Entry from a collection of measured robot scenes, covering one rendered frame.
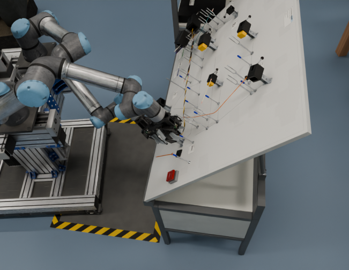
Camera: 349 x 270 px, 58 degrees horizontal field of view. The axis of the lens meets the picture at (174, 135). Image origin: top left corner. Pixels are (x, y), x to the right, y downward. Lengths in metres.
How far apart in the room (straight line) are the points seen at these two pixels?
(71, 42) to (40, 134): 0.56
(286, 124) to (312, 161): 1.88
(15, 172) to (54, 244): 0.70
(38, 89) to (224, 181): 1.11
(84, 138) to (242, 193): 1.59
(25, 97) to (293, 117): 1.03
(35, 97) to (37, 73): 0.10
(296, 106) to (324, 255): 1.72
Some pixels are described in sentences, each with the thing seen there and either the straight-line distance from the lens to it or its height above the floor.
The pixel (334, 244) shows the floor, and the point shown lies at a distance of 2.77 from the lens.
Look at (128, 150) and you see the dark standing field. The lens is 2.99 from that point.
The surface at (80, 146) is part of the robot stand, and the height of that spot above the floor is 0.21.
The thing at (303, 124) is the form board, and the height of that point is 1.64.
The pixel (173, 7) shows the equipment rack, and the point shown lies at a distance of 2.27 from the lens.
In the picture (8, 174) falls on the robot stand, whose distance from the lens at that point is 3.03.
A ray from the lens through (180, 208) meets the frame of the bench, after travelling 1.82.
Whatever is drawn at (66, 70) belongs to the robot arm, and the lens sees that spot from 1.48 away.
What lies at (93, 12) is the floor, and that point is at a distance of 4.64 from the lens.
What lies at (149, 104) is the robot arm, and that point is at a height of 1.49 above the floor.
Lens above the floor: 2.50
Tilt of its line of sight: 56 degrees down
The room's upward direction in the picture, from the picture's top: 8 degrees counter-clockwise
